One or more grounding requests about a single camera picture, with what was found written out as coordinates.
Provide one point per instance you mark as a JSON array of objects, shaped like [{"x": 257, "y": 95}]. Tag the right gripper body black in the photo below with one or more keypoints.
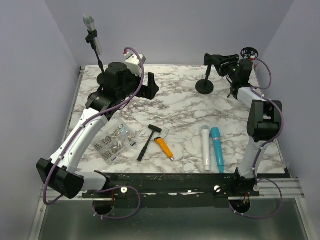
[{"x": 229, "y": 70}]

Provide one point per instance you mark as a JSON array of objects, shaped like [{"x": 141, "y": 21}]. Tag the aluminium frame profile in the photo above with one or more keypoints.
[{"x": 282, "y": 188}]

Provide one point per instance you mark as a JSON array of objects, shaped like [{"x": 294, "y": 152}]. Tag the black hammer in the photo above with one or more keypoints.
[{"x": 154, "y": 129}]

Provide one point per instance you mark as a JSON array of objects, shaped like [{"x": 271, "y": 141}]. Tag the grey microphone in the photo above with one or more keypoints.
[{"x": 92, "y": 32}]

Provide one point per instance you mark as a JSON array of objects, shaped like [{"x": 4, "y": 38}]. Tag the clear plastic screw box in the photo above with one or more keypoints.
[{"x": 114, "y": 140}]

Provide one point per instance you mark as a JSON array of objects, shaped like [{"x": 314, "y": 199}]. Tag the black tripod shock-mount stand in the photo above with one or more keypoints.
[{"x": 248, "y": 51}]

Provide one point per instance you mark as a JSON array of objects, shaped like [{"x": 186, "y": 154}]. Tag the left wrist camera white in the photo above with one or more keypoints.
[{"x": 133, "y": 61}]

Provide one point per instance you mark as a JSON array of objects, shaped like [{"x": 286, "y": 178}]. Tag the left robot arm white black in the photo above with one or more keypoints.
[{"x": 118, "y": 84}]

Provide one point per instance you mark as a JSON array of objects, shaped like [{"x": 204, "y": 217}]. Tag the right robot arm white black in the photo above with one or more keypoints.
[{"x": 264, "y": 121}]

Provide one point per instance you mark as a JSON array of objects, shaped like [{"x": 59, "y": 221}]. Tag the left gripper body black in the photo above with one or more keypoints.
[{"x": 133, "y": 83}]

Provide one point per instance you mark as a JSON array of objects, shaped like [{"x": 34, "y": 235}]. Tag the black front mounting rail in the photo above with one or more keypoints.
[{"x": 174, "y": 190}]

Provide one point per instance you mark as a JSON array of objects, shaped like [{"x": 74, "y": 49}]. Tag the orange utility knife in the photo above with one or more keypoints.
[{"x": 160, "y": 141}]

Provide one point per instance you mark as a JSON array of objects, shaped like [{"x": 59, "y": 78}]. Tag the white microphone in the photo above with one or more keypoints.
[{"x": 205, "y": 136}]

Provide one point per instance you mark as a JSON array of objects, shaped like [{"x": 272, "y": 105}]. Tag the blue microphone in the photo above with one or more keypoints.
[{"x": 216, "y": 138}]

